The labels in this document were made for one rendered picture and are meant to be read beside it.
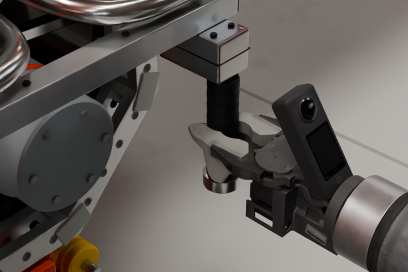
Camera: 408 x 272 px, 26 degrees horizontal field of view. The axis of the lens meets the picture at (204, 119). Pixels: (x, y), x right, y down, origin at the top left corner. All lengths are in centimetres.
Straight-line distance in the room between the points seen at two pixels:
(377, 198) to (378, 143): 153
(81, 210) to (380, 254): 48
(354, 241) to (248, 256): 117
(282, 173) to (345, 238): 10
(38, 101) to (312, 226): 33
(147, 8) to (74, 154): 18
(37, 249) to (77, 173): 27
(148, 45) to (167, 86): 173
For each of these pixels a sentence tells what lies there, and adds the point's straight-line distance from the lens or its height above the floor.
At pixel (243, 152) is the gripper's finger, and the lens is 94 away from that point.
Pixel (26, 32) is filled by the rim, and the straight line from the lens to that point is 116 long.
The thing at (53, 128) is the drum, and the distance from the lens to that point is 89.
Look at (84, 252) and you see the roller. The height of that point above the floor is 53.
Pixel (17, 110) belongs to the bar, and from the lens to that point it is 78.
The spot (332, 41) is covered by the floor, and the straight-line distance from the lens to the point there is 284.
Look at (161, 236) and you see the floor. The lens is 208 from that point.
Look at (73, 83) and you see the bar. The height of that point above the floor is 97.
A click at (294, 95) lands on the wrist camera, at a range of 88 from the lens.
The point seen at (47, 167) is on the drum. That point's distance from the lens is 90.
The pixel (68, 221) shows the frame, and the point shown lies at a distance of 120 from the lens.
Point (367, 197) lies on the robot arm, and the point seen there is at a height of 85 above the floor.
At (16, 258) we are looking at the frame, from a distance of 117.
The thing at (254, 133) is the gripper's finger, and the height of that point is 83.
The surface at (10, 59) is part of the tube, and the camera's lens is 77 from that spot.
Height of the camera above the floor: 140
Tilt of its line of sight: 35 degrees down
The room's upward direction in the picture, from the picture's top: straight up
